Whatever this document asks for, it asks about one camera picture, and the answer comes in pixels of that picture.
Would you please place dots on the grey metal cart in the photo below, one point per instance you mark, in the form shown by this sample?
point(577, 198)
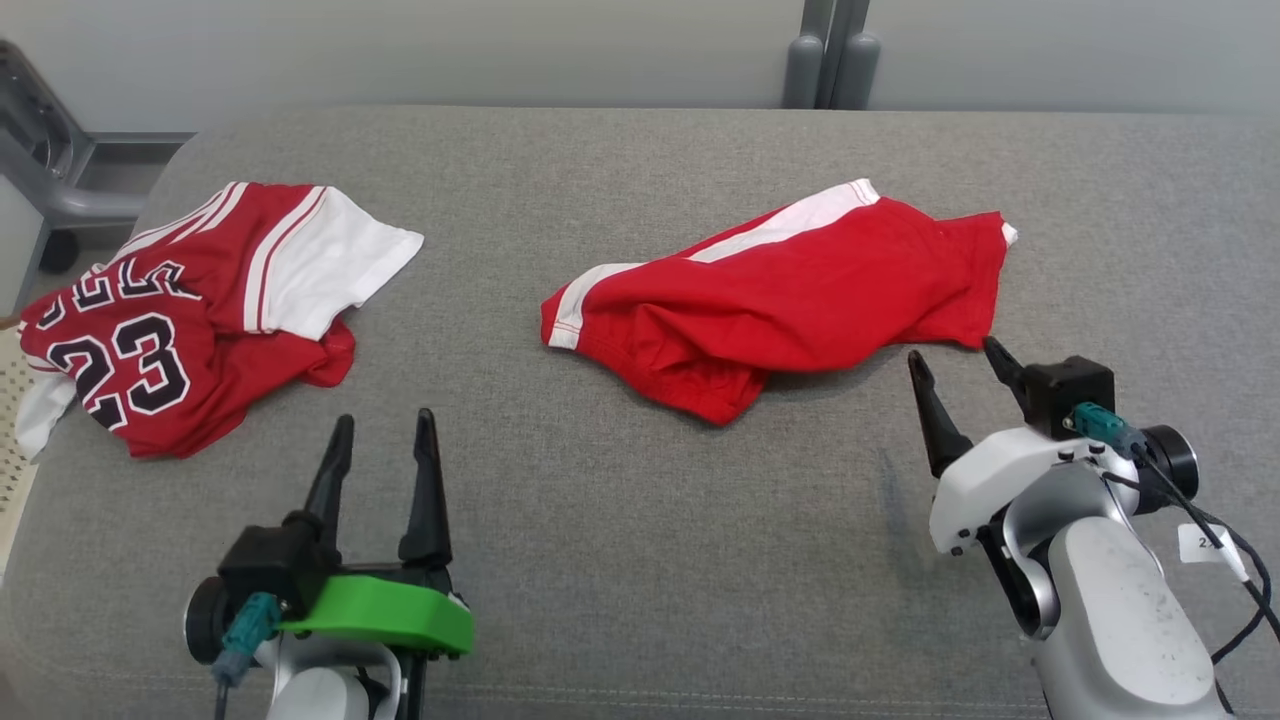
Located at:
point(60, 180)

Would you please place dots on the red shorts with white stripe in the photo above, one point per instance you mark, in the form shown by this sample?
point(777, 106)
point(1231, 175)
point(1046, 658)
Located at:
point(800, 300)

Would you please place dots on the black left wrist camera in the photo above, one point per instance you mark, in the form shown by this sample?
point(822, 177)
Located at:
point(270, 565)

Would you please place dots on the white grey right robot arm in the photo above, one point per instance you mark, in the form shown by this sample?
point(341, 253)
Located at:
point(1110, 610)

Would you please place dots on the grey vertical wall post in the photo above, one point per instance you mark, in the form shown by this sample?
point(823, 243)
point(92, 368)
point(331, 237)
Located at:
point(830, 50)

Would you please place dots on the red white number 23 jersey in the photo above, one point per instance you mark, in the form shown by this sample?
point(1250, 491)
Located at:
point(210, 330)

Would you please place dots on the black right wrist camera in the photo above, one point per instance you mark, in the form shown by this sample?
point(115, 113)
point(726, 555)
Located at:
point(1075, 390)

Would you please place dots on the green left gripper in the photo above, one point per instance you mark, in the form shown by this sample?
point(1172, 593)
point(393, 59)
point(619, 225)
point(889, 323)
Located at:
point(400, 615)

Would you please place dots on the cream perforated laundry basket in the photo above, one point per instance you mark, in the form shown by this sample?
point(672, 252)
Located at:
point(10, 420)

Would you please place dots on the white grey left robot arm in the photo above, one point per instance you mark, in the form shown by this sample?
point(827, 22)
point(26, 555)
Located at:
point(320, 695)

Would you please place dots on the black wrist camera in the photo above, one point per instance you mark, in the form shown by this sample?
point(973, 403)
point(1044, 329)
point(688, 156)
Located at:
point(270, 565)
point(1075, 390)

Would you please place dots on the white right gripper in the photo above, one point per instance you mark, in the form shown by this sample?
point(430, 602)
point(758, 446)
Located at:
point(990, 475)

